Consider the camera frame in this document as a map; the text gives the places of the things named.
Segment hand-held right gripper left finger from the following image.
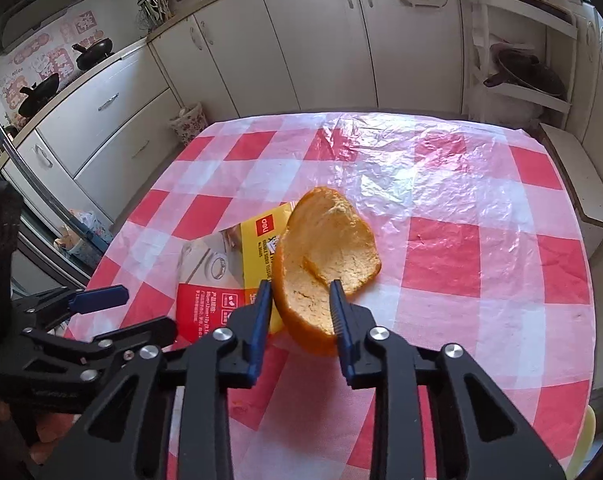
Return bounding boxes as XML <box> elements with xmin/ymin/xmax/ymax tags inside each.
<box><xmin>36</xmin><ymin>280</ymin><xmax>273</xmax><ymax>480</ymax></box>

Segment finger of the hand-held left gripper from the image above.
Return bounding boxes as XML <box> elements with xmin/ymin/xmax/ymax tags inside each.
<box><xmin>21</xmin><ymin>317</ymin><xmax>178</xmax><ymax>383</ymax></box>
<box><xmin>12</xmin><ymin>285</ymin><xmax>129</xmax><ymax>328</ymax></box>

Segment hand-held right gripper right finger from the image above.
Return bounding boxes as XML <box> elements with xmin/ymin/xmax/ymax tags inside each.
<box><xmin>329</xmin><ymin>280</ymin><xmax>567</xmax><ymax>480</ymax></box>

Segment large pale-inside orange peel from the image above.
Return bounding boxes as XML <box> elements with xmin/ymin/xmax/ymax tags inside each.
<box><xmin>272</xmin><ymin>186</ymin><xmax>383</xmax><ymax>358</ymax></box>

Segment yellow and red package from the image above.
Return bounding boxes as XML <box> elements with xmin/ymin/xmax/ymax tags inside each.
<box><xmin>174</xmin><ymin>202</ymin><xmax>296</xmax><ymax>348</ymax></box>

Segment pink checked plastic tablecloth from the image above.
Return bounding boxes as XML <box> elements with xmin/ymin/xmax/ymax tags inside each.
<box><xmin>64</xmin><ymin>111</ymin><xmax>596</xmax><ymax>480</ymax></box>

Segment white drawer cabinet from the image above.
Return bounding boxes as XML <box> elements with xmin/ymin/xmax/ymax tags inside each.
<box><xmin>1</xmin><ymin>42</ymin><xmax>184</xmax><ymax>223</ymax></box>

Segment floral fabric bag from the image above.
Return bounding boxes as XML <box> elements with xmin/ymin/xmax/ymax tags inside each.
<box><xmin>168</xmin><ymin>102</ymin><xmax>205</xmax><ymax>148</ymax></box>

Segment pale yellow chair back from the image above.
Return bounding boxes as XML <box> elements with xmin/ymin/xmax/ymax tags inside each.
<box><xmin>565</xmin><ymin>404</ymin><xmax>598</xmax><ymax>480</ymax></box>

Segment white low bench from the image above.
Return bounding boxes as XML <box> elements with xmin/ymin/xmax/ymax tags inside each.
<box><xmin>538</xmin><ymin>122</ymin><xmax>603</xmax><ymax>260</ymax></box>

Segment white door cabinets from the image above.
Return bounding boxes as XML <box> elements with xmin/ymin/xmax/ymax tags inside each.
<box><xmin>148</xmin><ymin>0</ymin><xmax>476</xmax><ymax>122</ymax></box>

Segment dark wok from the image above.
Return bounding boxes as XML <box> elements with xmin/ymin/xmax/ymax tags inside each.
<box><xmin>484</xmin><ymin>47</ymin><xmax>568</xmax><ymax>102</ymax></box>

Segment white side cabinet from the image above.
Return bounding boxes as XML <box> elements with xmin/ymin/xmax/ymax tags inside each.
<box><xmin>564</xmin><ymin>0</ymin><xmax>603</xmax><ymax>171</ymax></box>

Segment white shelf rack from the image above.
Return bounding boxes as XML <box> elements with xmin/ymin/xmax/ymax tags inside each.
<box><xmin>460</xmin><ymin>0</ymin><xmax>581</xmax><ymax>130</ymax></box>

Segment metal handle bar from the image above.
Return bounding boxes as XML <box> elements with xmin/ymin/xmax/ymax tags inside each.
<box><xmin>0</xmin><ymin>120</ymin><xmax>94</xmax><ymax>286</ymax></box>

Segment pink patterned wall sticker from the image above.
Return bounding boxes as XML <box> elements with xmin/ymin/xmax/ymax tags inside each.
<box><xmin>0</xmin><ymin>9</ymin><xmax>106</xmax><ymax>107</ymax></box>

